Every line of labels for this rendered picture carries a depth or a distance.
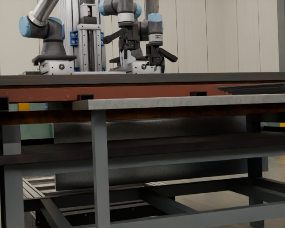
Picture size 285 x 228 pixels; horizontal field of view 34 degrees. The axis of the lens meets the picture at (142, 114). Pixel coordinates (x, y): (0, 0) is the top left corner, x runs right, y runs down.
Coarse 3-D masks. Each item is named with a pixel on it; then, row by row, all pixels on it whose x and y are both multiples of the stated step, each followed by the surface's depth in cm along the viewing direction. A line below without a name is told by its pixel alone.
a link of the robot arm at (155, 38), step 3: (150, 36) 239; (153, 36) 238; (156, 36) 238; (159, 36) 238; (162, 36) 240; (150, 39) 239; (153, 39) 238; (156, 39) 238; (159, 39) 238; (162, 39) 240; (150, 42) 240; (153, 42) 239; (156, 42) 238; (159, 42) 239; (162, 42) 242
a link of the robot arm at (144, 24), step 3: (144, 21) 250; (147, 21) 250; (141, 24) 248; (144, 24) 248; (147, 24) 248; (141, 27) 248; (144, 27) 248; (147, 27) 247; (141, 30) 248; (144, 30) 248; (147, 30) 248; (141, 33) 249; (144, 33) 249; (147, 33) 249
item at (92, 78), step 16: (0, 80) 157; (16, 80) 159; (32, 80) 160; (48, 80) 162; (64, 80) 164; (80, 80) 166; (96, 80) 168; (112, 80) 170; (128, 80) 172; (144, 80) 174; (160, 80) 176; (176, 80) 178; (192, 80) 180; (208, 80) 182; (224, 80) 185; (240, 80) 187; (256, 80) 190; (272, 80) 194
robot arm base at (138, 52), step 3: (138, 42) 289; (138, 45) 288; (138, 48) 287; (132, 51) 285; (135, 51) 285; (138, 51) 286; (141, 51) 290; (132, 54) 284; (135, 54) 285; (138, 54) 286; (141, 54) 288
